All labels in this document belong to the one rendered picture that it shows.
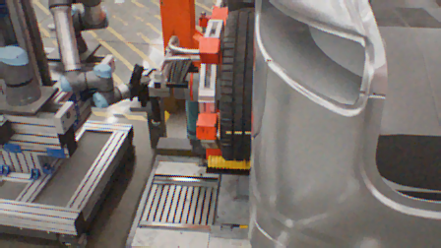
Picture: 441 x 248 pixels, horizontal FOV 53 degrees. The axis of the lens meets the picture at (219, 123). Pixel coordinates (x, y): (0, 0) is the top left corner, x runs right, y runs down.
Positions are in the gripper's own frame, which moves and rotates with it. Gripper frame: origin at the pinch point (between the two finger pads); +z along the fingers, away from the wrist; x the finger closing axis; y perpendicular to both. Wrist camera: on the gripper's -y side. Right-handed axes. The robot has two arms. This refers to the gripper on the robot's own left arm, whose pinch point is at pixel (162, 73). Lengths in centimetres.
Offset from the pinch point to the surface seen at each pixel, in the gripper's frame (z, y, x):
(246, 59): 4, -26, 54
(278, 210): -41, -23, 114
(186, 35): 28.2, -5.3, -18.3
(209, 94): -10, -14, 48
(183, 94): -4.8, -0.5, 23.8
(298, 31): -27, -62, 103
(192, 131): 5.8, 29.5, 14.3
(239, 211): 8, 60, 49
